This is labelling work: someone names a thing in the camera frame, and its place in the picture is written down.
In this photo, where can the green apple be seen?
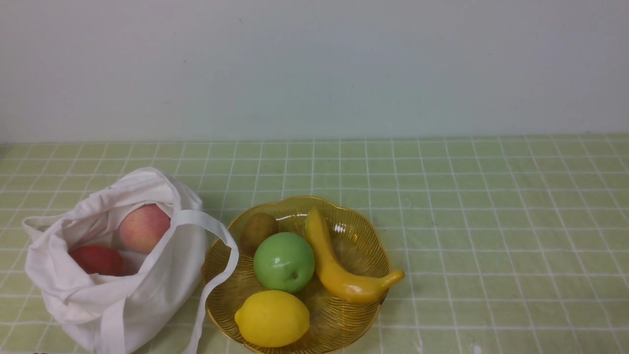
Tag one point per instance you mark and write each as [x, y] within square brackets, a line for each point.
[284, 262]

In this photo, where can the white cloth bag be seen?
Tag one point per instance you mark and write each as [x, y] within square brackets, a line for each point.
[119, 314]

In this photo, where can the brown kiwi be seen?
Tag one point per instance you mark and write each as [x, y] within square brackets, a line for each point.
[257, 229]

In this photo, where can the yellow banana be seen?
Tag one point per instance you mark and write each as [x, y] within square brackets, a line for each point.
[356, 289]

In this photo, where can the yellow lemon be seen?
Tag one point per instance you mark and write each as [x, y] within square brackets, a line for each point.
[272, 319]

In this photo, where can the pink peach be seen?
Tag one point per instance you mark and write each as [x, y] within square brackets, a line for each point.
[142, 229]

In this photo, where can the green checkered tablecloth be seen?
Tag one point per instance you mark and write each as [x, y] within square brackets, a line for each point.
[511, 245]

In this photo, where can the red apple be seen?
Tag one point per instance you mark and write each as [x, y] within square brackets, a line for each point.
[101, 260]

